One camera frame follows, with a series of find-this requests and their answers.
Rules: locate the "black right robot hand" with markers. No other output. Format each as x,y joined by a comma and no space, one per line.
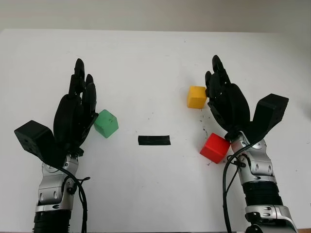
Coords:
233,106

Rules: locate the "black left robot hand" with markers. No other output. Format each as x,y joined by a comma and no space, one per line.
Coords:
69,116

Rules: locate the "yellow wooden block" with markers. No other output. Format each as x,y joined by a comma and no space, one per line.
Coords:
196,97

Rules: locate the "green wooden block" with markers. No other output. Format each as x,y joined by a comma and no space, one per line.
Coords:
107,123

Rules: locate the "red wooden block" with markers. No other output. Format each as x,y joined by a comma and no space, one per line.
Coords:
215,148

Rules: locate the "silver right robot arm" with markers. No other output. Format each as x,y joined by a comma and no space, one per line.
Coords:
260,170

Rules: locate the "black tape strip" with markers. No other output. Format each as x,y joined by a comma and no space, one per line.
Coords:
154,140

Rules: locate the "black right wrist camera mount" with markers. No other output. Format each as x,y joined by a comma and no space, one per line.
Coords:
269,109

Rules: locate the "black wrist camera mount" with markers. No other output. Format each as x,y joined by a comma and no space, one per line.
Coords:
269,109
31,136

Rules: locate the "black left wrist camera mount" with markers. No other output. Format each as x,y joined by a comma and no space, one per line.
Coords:
31,136

